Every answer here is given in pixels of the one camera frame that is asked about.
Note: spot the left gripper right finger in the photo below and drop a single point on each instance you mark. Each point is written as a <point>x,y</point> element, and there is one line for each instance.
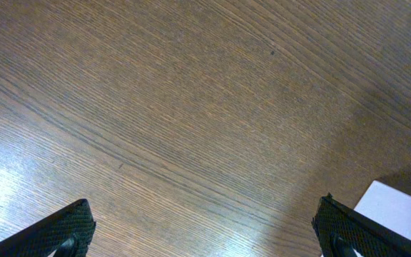
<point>342,231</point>

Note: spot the pink open cardboard box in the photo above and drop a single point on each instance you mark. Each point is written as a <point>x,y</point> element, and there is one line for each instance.
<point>388,207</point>

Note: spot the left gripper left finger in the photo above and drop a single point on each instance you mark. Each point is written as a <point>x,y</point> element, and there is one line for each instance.
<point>67,232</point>

